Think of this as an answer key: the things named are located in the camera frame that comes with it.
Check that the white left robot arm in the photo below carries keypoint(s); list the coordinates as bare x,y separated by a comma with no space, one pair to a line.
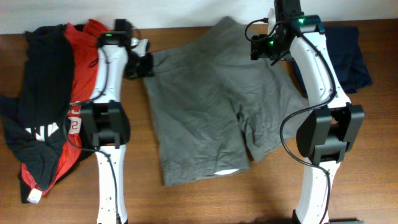
104,119

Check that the red t-shirt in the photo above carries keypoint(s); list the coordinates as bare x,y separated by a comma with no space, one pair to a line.
81,87

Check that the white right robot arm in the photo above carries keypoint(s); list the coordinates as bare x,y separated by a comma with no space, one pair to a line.
333,122

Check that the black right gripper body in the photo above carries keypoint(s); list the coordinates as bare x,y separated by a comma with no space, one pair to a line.
268,46

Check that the grey shorts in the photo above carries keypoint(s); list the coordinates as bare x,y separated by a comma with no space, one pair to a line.
214,109

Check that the folded navy garment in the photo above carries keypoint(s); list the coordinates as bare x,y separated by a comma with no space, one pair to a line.
345,54

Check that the black t-shirt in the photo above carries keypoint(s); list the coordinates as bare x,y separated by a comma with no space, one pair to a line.
40,93

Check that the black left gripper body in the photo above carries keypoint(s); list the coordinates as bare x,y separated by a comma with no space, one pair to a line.
138,66

